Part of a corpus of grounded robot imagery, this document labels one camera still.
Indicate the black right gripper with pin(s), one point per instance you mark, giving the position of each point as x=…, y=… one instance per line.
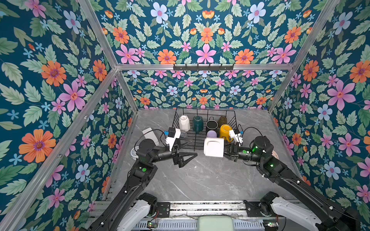
x=233, y=153

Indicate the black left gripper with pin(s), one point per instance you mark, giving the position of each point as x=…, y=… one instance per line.
x=178, y=159

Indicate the red interior white mug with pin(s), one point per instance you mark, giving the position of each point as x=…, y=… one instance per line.
x=214, y=147

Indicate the yellow plastic mug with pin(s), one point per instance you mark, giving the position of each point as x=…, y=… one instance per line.
x=224, y=132

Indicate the lavender plastic cup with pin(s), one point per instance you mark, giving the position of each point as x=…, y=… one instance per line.
x=211, y=134

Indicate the cream ceramic mug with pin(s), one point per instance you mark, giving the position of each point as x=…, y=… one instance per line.
x=184, y=123

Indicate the gold glitter cup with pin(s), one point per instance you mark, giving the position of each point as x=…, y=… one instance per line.
x=222, y=121

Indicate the black mug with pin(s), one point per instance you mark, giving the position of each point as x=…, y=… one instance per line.
x=211, y=124

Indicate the green and cream mug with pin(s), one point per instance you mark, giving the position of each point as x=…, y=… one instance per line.
x=198, y=124

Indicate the clear glass cup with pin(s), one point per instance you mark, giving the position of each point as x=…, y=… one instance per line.
x=183, y=134

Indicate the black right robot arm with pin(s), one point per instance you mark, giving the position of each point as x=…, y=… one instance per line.
x=318, y=214

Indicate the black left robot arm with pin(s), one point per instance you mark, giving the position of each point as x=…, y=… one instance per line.
x=131, y=204

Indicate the white rectangular box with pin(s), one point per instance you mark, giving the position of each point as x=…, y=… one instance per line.
x=149, y=134

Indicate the pink round alarm clock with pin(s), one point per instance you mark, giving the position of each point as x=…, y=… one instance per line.
x=275, y=155

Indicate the white round alarm clock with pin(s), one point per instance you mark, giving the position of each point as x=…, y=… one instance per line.
x=133, y=154

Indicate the pale green box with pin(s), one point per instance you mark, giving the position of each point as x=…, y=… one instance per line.
x=215, y=223

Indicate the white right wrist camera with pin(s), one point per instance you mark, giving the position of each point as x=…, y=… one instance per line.
x=236, y=136

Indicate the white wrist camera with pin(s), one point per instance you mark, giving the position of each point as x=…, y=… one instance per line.
x=236, y=136
x=172, y=134

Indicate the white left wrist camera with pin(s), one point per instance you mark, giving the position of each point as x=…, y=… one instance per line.
x=172, y=134

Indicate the black wire dish rack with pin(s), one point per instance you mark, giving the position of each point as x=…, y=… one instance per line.
x=198, y=139

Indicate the metal hook rail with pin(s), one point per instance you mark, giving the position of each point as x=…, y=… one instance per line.
x=202, y=67

